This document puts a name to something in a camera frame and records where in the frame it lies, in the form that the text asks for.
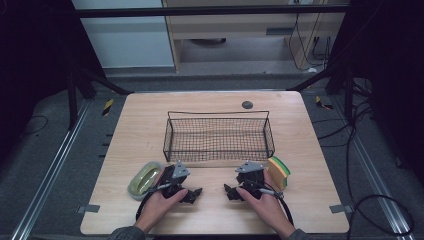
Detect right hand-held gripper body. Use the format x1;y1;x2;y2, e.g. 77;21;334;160
234;160;268;200

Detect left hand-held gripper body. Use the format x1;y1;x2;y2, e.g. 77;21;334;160
156;160;192;201

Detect yellow and green sponge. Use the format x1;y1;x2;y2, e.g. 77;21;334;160
267;155;292;192

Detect black wire mesh basket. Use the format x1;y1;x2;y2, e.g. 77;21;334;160
162;110;276;164

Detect person's right hand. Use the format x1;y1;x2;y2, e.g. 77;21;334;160
235;169;297;238

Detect person's left hand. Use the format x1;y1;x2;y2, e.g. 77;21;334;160
134;169;190;234

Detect grey tape strip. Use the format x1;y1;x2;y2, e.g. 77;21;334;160
329;204;354;215
77;204;101;214

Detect yellow and black tape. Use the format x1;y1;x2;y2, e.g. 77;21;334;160
314;95;334;111
101;98;115;117

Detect black metal stand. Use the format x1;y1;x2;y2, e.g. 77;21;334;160
65;64;134;132
286;61;372;122

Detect white cabinet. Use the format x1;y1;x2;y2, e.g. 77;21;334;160
71;0;176;70

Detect black curtain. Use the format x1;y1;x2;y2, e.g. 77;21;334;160
0;0;108;168
328;0;424;188

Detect left hand-held gripper cable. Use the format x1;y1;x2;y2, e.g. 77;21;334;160
135;182;173;222

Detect hand-held gripper cable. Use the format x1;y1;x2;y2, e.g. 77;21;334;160
258;187;295;226
135;182;173;222

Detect right hand-held gripper cable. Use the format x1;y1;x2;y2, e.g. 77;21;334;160
258;187;295;226

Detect black floor cables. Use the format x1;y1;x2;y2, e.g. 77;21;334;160
312;79;416;240

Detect aluminium floor rail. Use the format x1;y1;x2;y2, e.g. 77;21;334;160
9;99;92;240
329;95;418;240

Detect black cables under desk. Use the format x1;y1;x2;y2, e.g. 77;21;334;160
287;12;335;73

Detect thin black floor cable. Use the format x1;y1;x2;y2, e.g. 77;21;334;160
19;114;50;138

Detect black horizontal frame bar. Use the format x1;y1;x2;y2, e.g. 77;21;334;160
73;4;352;19

